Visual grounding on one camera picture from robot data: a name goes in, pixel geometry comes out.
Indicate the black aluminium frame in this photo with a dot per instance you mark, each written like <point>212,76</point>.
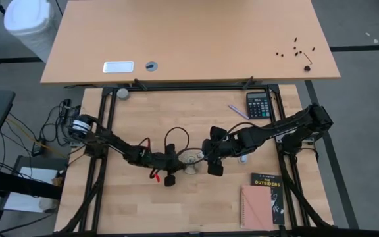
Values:
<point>189,88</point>

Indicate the black round knob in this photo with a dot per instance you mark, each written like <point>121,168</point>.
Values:
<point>307,68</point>

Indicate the grey round puck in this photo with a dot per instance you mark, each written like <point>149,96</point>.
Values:
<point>122,93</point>

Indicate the purple pen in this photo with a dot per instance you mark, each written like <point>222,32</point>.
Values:
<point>239,112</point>

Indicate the black calculator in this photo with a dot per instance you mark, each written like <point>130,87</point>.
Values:
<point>258,105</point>

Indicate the brass lamp base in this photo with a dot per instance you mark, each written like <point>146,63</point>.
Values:
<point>189,165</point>

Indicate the light wooden desk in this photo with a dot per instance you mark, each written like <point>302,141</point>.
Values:
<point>189,33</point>

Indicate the black frame clamp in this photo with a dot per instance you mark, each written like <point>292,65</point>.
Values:
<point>248,83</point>
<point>140,84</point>

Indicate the white trash bin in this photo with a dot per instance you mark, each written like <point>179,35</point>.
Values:
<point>28,19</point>

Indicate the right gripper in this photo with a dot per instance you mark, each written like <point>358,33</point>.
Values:
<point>216,149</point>

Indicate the pink spiral notebook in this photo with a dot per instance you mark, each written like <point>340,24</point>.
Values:
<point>257,207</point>

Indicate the black allen key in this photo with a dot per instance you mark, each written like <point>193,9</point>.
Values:
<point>308,58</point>

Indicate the black power adapter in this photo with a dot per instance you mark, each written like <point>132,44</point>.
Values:
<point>37,148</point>

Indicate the black Outsiders book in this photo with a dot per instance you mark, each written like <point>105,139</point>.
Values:
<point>266,181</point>

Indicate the white paper sheet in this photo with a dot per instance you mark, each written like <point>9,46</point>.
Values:
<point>28,202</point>

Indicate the white lightbulb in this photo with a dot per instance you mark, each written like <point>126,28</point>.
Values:
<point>200,153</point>

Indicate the black metal crossbar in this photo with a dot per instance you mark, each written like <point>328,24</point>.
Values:
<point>12,182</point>

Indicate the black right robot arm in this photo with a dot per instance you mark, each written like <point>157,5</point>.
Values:
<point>275,130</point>

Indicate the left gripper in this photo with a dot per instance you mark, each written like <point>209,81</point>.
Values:
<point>169,164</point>

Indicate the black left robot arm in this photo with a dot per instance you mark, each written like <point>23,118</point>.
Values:
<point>117,145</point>

